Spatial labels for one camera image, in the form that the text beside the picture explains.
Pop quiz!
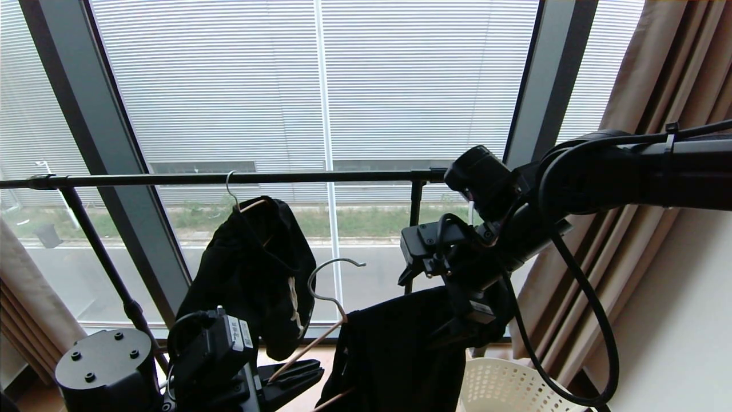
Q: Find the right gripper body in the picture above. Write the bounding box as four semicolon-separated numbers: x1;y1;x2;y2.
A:
399;220;516;339

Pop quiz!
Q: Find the brown curtain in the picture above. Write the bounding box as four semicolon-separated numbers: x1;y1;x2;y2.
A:
509;0;732;390
0;220;86;384

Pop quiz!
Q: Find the black clothes rack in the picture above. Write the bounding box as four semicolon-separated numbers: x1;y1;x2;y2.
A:
0;168;458;375

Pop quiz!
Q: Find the window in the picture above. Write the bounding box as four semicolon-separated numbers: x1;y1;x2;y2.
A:
0;0;647;338

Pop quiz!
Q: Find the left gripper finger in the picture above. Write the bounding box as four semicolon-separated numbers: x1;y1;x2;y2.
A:
262;371;324;410
257;359;325;387

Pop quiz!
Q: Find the black garment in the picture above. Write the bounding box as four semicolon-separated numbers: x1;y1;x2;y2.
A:
316;284;515;412
176;196;318;362

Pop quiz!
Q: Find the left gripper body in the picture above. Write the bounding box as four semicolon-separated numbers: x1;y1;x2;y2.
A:
163;366;269;412

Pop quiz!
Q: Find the white laundry basket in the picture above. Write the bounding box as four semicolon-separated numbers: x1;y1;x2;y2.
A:
456;358;595;412

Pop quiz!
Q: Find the pink clothes hanger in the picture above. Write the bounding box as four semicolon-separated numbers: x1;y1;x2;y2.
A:
225;171;269;213
266;257;367;412

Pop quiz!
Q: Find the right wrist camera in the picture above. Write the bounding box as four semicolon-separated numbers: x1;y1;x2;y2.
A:
444;145;524;221

